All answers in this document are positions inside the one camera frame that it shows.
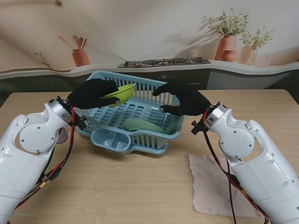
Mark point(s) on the beige wiping cloth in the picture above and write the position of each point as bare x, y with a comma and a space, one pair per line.
208, 189

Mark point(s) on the printed kitchen backdrop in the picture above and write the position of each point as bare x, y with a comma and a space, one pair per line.
149, 35

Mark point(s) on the lime green bowl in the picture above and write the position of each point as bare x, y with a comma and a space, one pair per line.
121, 95

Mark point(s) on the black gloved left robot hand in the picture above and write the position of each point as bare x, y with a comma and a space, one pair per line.
91, 95

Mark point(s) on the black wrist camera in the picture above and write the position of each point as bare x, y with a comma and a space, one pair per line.
197, 127
81, 122

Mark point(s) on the purple plastic cup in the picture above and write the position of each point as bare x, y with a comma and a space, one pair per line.
63, 137

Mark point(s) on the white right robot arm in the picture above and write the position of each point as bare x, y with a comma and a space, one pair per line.
252, 163

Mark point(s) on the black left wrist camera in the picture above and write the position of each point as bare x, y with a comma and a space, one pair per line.
81, 122

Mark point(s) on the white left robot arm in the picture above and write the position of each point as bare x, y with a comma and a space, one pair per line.
28, 149

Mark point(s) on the blue plastic dish rack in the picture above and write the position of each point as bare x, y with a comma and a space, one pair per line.
140, 126

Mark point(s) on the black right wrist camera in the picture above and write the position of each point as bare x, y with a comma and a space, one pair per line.
197, 127

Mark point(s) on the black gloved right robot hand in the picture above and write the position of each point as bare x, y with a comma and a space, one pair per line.
189, 102

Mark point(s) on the pale green plate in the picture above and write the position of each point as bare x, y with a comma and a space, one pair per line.
142, 126

